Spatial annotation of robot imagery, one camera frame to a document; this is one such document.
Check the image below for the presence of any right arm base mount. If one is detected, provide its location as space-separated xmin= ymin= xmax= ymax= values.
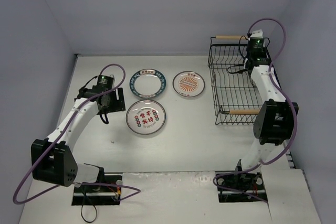
xmin=213 ymin=167 xmax=268 ymax=203

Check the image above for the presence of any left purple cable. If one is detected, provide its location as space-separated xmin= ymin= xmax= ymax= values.
xmin=13 ymin=63 xmax=142 ymax=204

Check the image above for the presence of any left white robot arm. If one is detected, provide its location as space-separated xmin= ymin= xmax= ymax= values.
xmin=31 ymin=75 xmax=125 ymax=193

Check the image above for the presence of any teal rimmed white plate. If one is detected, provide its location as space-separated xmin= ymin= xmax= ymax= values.
xmin=129 ymin=68 xmax=167 ymax=99

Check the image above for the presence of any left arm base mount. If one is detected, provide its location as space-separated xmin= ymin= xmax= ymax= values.
xmin=71 ymin=173 xmax=122 ymax=206

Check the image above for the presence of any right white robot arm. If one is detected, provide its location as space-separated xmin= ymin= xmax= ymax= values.
xmin=232 ymin=35 xmax=298 ymax=188

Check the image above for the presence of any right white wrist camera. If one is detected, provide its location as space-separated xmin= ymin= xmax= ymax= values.
xmin=248 ymin=29 xmax=264 ymax=39

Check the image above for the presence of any black wire dish rack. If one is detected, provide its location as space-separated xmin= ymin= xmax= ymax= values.
xmin=207 ymin=36 xmax=263 ymax=125

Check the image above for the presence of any orange sunburst plate right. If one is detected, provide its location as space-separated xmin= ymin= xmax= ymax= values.
xmin=172 ymin=71 xmax=205 ymax=98

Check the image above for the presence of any thin black cable loop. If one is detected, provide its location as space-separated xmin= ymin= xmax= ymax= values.
xmin=80 ymin=201 xmax=97 ymax=223

